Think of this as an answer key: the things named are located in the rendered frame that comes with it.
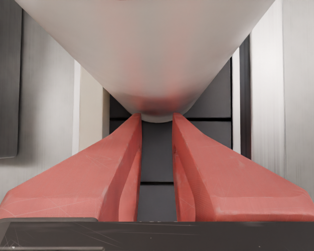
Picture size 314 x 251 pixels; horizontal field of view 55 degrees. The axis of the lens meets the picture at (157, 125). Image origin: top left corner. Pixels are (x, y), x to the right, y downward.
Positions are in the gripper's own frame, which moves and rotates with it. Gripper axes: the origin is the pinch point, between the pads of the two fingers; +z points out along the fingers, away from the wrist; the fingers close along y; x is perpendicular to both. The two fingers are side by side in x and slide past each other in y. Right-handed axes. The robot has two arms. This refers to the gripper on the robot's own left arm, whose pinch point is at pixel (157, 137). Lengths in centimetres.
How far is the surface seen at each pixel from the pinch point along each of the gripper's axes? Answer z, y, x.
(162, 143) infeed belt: 4.3, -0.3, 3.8
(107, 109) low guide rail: 3.7, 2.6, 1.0
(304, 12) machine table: 14.5, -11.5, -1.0
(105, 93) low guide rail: 3.7, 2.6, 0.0
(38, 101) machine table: 10.4, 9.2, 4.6
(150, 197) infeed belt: 2.3, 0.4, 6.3
